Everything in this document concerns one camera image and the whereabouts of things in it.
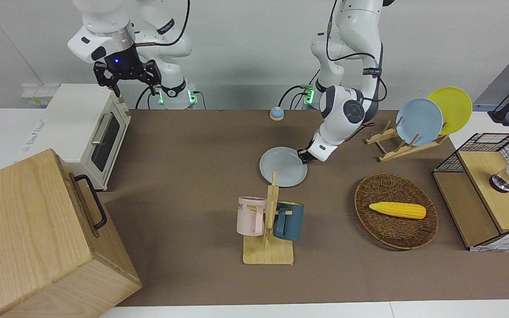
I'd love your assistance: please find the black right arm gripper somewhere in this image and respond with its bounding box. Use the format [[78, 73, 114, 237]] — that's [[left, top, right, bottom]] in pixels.
[[93, 44, 163, 98]]

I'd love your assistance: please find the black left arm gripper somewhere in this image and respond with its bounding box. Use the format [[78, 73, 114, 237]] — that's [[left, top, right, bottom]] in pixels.
[[297, 140, 322, 165]]

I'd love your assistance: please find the gray ceramic plate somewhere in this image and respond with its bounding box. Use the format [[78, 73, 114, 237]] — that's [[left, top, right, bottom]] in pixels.
[[259, 147, 308, 188]]

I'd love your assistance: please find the wooden plate rack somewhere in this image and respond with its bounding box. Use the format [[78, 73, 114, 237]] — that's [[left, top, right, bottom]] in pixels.
[[365, 120, 449, 163]]

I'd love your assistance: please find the light blue plate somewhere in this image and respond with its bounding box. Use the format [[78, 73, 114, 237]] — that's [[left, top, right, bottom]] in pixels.
[[396, 98, 444, 146]]

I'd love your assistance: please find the yellow plate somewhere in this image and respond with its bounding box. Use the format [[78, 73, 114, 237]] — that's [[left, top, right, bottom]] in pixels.
[[427, 87, 473, 136]]

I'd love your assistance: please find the white toaster oven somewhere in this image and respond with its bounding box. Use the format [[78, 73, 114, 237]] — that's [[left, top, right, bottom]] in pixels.
[[20, 84, 131, 191]]

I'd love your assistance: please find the dark blue mug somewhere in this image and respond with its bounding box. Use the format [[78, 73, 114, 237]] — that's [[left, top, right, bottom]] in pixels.
[[273, 201, 304, 241]]

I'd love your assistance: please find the pink mug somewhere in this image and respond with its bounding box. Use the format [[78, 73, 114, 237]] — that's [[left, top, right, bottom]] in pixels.
[[237, 197, 267, 237]]

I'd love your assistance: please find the wooden mug tree stand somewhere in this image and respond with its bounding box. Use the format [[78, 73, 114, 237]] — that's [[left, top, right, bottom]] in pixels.
[[243, 172, 295, 265]]

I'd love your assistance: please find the yellow corn cob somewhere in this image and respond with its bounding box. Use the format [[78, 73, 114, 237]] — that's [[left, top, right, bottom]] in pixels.
[[368, 202, 426, 220]]

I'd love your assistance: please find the brown table mat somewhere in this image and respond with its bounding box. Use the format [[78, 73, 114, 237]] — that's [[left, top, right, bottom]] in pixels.
[[100, 110, 509, 307]]

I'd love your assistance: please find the brown wicker basket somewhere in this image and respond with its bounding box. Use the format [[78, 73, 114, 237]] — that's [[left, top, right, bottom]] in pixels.
[[354, 173, 439, 250]]

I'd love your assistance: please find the large wooden box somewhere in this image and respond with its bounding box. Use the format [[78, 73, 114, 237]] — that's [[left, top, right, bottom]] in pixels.
[[0, 149, 142, 318]]

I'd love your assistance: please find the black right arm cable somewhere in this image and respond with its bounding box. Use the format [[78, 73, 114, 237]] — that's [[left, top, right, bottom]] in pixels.
[[134, 0, 192, 47]]

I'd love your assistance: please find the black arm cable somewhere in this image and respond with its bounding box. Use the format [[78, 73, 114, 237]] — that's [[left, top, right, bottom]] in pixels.
[[134, 0, 192, 47], [325, 0, 388, 103]]

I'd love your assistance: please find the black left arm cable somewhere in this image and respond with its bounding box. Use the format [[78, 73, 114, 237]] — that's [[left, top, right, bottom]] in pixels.
[[325, 0, 388, 103]]

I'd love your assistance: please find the white grid wire shelf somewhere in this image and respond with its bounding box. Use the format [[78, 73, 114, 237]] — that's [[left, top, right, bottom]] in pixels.
[[432, 132, 509, 252]]

